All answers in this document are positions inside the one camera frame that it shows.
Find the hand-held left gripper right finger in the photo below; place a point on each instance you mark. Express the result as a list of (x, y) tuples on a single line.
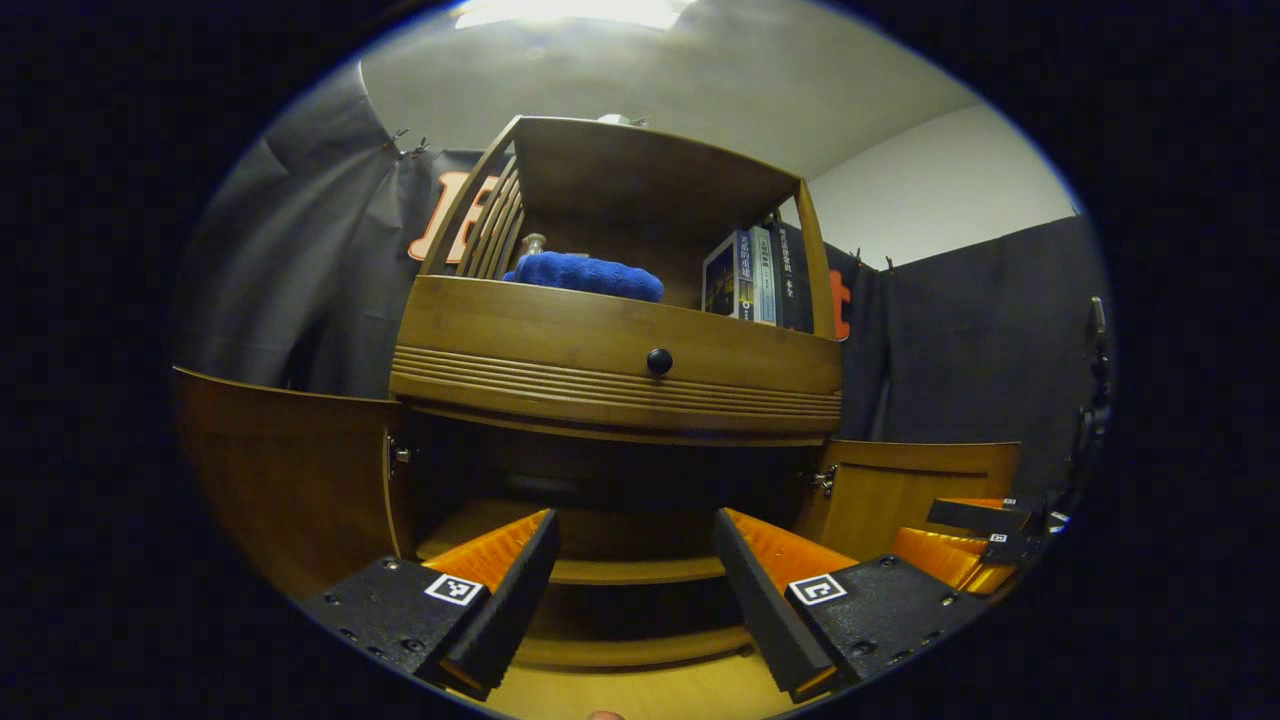
[(755, 600)]

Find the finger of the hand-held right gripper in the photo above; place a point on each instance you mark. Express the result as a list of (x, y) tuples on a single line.
[(940, 560), (975, 516)]

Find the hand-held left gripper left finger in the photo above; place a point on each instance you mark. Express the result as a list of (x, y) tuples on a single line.
[(520, 600)]

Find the wooden shoe cabinet door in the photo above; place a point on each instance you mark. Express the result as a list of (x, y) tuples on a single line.
[(900, 480), (300, 480)]

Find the wooden double-door shoe cabinet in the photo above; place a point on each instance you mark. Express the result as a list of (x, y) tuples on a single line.
[(650, 170)]

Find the metal door hinge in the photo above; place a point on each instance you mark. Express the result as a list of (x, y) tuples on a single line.
[(399, 455), (825, 481)]

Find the black backdrop cloth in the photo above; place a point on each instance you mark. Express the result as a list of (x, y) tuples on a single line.
[(960, 340)]

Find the black drawer knob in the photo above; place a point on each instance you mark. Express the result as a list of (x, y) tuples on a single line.
[(659, 361)]

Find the wooden drawer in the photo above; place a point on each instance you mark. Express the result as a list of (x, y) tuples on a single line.
[(520, 340)]

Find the black spine book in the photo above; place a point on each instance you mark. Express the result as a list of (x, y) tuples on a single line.
[(793, 280)]

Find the light grey spine book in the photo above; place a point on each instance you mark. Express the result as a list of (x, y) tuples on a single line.
[(764, 280)]

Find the blue cover book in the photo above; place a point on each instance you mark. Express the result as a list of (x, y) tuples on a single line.
[(722, 280)]

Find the blue towel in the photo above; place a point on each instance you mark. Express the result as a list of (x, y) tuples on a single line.
[(585, 275)]

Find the small pale bottle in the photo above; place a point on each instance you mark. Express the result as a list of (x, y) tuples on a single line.
[(533, 245)]

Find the small white object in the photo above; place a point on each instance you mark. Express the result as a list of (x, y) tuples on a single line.
[(622, 120)]

